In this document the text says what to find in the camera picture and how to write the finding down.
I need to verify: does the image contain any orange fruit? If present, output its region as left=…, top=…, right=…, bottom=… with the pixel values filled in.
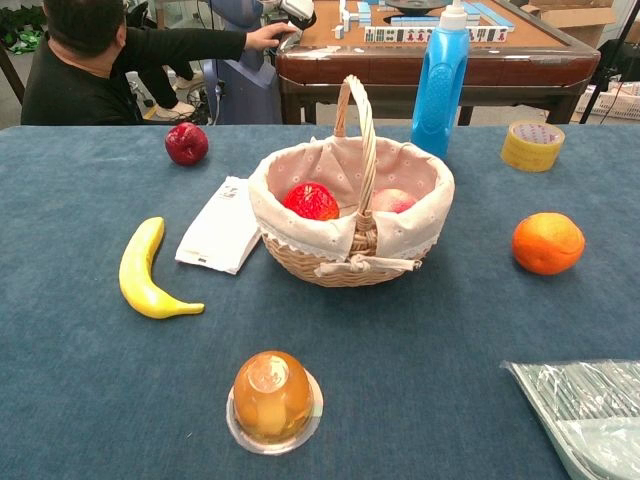
left=511, top=212, right=586, bottom=276

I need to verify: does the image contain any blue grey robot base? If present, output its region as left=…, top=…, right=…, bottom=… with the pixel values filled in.
left=202, top=0, right=317, bottom=126

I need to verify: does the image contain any wicker basket with cloth liner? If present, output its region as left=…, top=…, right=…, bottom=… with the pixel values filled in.
left=248, top=74, right=456, bottom=289

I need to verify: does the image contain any bright red strawberry-like fruit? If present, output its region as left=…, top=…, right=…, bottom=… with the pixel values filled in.
left=282, top=181, right=341, bottom=222

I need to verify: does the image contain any pink peach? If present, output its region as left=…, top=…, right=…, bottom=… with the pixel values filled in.
left=371, top=187, right=418, bottom=215

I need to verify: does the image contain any blue table cloth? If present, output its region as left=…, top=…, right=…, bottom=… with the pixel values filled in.
left=0, top=123, right=640, bottom=480

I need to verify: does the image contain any white paper packet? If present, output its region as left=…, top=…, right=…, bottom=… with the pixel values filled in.
left=174, top=175, right=263, bottom=276

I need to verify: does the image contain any dark red apple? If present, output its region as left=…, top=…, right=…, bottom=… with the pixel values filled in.
left=164, top=122, right=210, bottom=167

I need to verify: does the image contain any orange jelly cup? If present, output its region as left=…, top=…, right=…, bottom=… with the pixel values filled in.
left=225, top=350, right=324, bottom=456

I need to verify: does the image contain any yellow banana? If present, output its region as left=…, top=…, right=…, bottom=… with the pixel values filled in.
left=118, top=216, right=206, bottom=320

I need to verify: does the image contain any blue squeeze bottle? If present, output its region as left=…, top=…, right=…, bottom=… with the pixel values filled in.
left=410, top=0, right=471, bottom=161

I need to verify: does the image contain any row of mahjong tiles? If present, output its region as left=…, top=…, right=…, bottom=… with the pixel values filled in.
left=363, top=24, right=510, bottom=45

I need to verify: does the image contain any yellow tape roll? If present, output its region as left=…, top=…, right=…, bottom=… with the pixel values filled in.
left=500, top=121, right=566, bottom=173

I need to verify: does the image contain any brown mahjong table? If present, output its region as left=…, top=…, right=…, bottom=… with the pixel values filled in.
left=274, top=0, right=601, bottom=126

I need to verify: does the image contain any person in black sweater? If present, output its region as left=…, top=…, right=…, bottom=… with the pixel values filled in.
left=20, top=0, right=298, bottom=126

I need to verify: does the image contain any clear plastic bag package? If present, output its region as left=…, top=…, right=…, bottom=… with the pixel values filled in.
left=500, top=358, right=640, bottom=480

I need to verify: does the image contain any white plastic crate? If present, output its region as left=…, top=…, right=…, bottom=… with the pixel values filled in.
left=574, top=82, right=640, bottom=122

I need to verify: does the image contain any black tripod leg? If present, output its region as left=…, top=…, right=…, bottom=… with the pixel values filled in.
left=579, top=0, right=640, bottom=125

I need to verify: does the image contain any cardboard box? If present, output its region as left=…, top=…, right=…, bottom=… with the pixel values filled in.
left=519, top=0, right=624, bottom=49

